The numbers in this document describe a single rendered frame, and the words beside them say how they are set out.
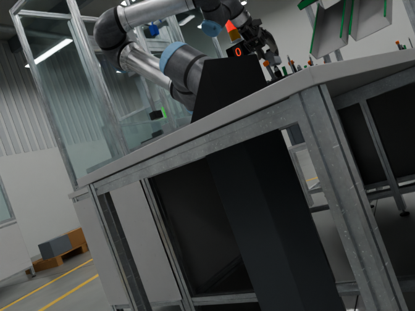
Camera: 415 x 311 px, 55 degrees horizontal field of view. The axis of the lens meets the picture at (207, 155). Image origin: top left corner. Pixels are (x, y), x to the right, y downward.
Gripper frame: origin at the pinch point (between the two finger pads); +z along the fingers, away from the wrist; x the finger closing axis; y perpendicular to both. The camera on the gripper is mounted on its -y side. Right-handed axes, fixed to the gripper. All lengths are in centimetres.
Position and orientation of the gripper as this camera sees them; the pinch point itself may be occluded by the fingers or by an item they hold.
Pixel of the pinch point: (271, 54)
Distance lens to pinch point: 175.0
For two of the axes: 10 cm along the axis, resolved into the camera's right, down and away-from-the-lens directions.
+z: 6.3, 5.8, 5.2
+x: 7.5, -2.8, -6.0
